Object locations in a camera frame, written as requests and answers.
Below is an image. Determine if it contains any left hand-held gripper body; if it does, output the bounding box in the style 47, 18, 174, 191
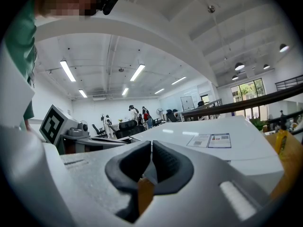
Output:
39, 104, 90, 155

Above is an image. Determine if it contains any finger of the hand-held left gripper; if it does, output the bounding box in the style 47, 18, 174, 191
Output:
81, 137, 127, 149

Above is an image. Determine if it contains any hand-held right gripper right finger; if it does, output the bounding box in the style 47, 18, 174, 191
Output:
142, 140, 270, 227

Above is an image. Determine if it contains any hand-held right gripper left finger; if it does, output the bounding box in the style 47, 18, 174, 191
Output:
60, 140, 152, 227

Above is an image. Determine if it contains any white microwave oven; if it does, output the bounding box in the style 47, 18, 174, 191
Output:
131, 115, 285, 193

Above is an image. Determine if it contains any row of ceiling light strips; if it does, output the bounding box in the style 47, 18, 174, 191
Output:
59, 60, 187, 98

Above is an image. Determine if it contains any green plant in white pot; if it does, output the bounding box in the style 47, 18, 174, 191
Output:
250, 117, 268, 132

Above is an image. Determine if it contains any yellow bottle with black cap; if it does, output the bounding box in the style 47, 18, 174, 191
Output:
274, 119, 290, 155

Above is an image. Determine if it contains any whiteboard on stand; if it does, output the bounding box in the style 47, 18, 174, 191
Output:
180, 96, 195, 111

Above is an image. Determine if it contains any black metal railing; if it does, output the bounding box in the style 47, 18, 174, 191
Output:
181, 83, 303, 137

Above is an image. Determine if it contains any person's green shirt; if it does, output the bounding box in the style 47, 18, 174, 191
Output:
4, 0, 38, 130

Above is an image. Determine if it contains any large black-framed window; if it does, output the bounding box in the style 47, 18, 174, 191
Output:
231, 78, 267, 118

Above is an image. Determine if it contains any black head-mounted camera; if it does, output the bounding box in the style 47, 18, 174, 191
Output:
94, 0, 119, 16

